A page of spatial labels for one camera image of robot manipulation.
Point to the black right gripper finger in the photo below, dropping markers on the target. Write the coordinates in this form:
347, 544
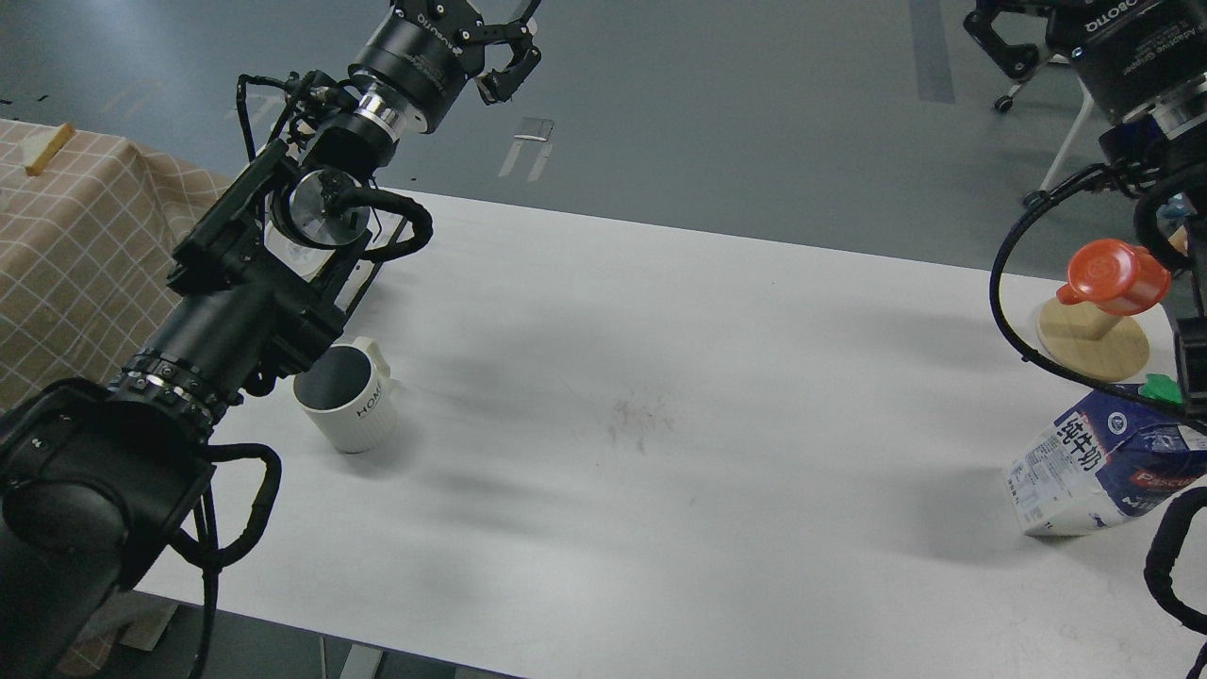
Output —
1018, 61

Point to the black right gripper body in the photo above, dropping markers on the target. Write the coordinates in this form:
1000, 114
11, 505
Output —
1129, 53

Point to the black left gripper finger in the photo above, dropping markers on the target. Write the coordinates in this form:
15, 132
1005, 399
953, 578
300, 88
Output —
518, 30
499, 86

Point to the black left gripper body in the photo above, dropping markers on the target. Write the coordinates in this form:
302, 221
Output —
416, 51

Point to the white ribbed mug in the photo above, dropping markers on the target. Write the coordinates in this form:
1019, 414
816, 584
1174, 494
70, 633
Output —
347, 394

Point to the blue white milk carton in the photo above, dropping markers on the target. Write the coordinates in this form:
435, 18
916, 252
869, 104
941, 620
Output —
1102, 463

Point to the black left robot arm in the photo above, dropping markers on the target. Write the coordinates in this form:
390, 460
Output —
99, 480

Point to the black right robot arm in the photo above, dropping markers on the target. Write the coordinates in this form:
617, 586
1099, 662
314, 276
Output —
1159, 153

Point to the orange plastic cup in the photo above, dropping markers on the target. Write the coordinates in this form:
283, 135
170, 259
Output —
1119, 278

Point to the blue white round object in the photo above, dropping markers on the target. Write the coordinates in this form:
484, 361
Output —
1173, 213

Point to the wooden block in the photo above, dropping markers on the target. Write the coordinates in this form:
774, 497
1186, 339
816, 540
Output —
39, 149

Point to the checkered tablecloth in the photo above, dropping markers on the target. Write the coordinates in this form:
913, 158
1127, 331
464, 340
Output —
86, 247

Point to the black wire dish rack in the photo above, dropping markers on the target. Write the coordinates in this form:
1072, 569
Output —
363, 269

